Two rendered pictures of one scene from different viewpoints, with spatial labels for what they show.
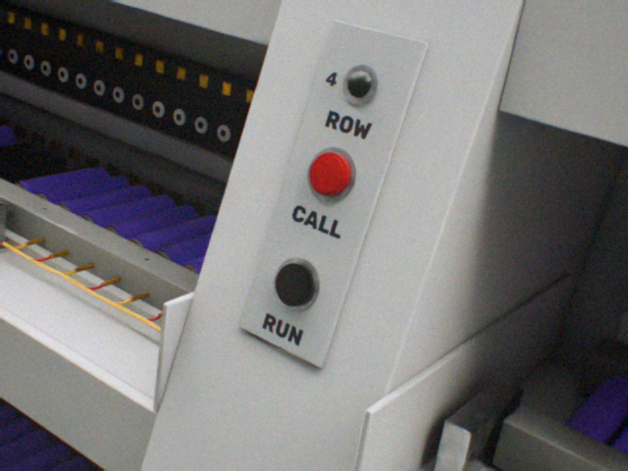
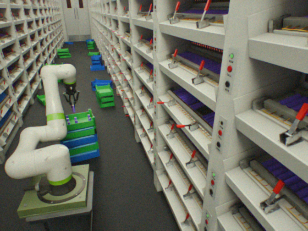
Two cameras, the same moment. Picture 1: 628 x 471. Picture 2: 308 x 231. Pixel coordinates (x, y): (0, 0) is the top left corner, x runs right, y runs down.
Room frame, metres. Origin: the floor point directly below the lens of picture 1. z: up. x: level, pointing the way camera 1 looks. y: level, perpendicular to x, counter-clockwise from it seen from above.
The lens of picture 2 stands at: (-0.26, -0.25, 1.22)
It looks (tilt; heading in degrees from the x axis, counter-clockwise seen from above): 26 degrees down; 43
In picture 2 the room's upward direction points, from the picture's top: straight up
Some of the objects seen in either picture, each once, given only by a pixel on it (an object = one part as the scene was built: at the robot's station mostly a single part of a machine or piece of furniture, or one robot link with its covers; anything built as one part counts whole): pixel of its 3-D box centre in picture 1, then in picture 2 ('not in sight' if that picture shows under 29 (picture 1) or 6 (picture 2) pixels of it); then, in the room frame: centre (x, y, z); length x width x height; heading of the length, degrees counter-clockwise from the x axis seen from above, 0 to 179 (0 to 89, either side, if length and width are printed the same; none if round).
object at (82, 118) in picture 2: not in sight; (75, 119); (0.52, 1.39, 0.36); 0.30 x 0.20 x 0.08; 157
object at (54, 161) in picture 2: not in sight; (54, 163); (0.07, 0.77, 0.48); 0.16 x 0.13 x 0.19; 154
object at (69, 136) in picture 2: not in sight; (76, 128); (0.52, 1.39, 0.28); 0.30 x 0.20 x 0.08; 157
